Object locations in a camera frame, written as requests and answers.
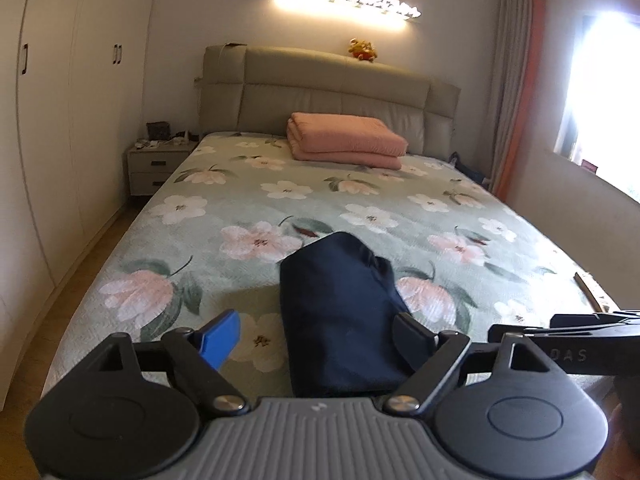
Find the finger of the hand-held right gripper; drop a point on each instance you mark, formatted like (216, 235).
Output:
(530, 333)
(600, 319)

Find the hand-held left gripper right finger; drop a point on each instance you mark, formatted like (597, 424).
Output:
(415, 342)

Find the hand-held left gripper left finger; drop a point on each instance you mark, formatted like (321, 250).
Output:
(220, 340)

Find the navy striped hoodie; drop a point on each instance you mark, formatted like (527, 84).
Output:
(340, 310)

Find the bed with floral cover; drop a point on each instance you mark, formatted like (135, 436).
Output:
(210, 240)

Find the small red box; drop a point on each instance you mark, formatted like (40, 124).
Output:
(590, 165)

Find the beige two-drawer nightstand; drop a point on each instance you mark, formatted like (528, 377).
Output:
(150, 170)

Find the small white nightstand clutter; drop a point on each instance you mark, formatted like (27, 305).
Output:
(170, 141)

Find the folded pink blanket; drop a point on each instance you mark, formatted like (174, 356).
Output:
(345, 137)

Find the dark square box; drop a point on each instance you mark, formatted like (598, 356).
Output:
(158, 130)

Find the bright window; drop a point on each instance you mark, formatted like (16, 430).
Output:
(607, 90)

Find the grey and orange curtain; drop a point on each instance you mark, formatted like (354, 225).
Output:
(517, 85)

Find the white wardrobe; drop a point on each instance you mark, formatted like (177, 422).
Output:
(60, 150)

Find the beige padded headboard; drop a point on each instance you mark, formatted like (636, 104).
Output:
(325, 85)

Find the orange plush toy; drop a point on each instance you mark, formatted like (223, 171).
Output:
(362, 50)

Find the wooden bed frame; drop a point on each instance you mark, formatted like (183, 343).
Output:
(590, 292)

